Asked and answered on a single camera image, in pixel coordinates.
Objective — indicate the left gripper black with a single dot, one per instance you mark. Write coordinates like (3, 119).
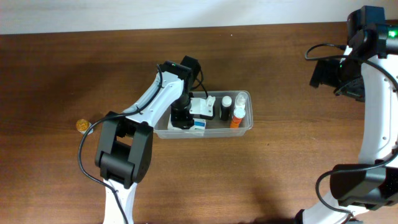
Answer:
(181, 121)

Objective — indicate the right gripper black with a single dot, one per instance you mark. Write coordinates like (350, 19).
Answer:
(319, 73)

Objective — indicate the white Panadol box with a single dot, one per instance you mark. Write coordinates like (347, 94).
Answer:
(199, 124)

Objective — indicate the dark bottle white cap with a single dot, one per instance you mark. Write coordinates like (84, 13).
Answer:
(225, 106)

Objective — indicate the orange tube white cap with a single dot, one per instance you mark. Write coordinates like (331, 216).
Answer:
(237, 117)

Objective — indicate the white spray bottle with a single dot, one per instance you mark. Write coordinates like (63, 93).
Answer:
(241, 100)

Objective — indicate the small gold-lid jar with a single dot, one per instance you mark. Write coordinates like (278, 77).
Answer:
(83, 126)

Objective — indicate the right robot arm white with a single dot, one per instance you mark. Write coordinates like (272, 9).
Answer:
(367, 72)

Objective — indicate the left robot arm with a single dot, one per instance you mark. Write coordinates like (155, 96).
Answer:
(125, 145)

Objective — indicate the clear plastic container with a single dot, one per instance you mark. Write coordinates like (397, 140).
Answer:
(214, 128)

